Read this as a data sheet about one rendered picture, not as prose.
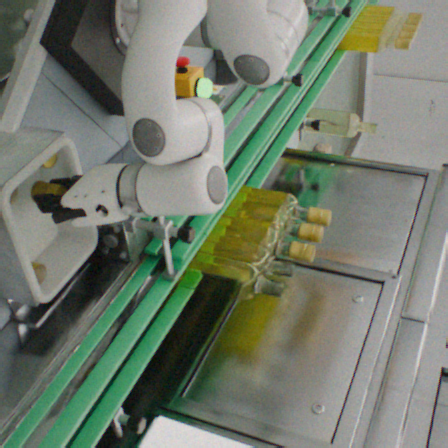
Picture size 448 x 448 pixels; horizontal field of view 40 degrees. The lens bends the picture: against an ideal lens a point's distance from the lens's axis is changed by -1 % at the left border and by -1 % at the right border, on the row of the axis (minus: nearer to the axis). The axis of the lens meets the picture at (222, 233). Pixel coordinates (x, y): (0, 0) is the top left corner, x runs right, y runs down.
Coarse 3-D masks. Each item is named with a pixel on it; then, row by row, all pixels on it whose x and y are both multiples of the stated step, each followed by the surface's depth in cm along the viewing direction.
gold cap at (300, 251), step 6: (294, 246) 119; (300, 246) 119; (306, 246) 119; (312, 246) 118; (294, 252) 119; (300, 252) 118; (306, 252) 118; (312, 252) 118; (294, 258) 120; (300, 258) 119; (306, 258) 118; (312, 258) 119
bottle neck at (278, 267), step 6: (270, 264) 116; (276, 264) 116; (282, 264) 116; (288, 264) 115; (294, 264) 116; (270, 270) 116; (276, 270) 116; (282, 270) 115; (288, 270) 115; (294, 270) 117; (282, 276) 117; (288, 276) 115
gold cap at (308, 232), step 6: (300, 228) 123; (306, 228) 123; (312, 228) 122; (318, 228) 122; (300, 234) 123; (306, 234) 123; (312, 234) 122; (318, 234) 122; (306, 240) 124; (312, 240) 123; (318, 240) 122
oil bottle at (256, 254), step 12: (216, 240) 120; (228, 240) 120; (240, 240) 120; (204, 252) 119; (216, 252) 118; (228, 252) 117; (240, 252) 117; (252, 252) 117; (264, 252) 117; (252, 264) 115; (264, 264) 116; (264, 276) 117
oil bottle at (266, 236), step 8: (216, 224) 124; (224, 224) 124; (232, 224) 124; (240, 224) 124; (248, 224) 124; (256, 224) 123; (216, 232) 123; (224, 232) 122; (232, 232) 122; (240, 232) 122; (248, 232) 122; (256, 232) 121; (264, 232) 121; (272, 232) 121; (248, 240) 120; (256, 240) 120; (264, 240) 119; (272, 240) 120; (272, 248) 120; (272, 256) 121
